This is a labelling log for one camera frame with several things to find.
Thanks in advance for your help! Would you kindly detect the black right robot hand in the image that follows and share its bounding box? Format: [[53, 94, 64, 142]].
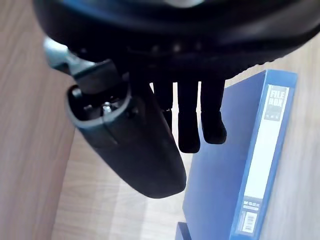
[[32, 0, 320, 200]]

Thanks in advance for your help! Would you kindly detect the blue file box folder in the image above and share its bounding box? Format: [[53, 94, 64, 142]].
[[181, 69, 299, 240]]

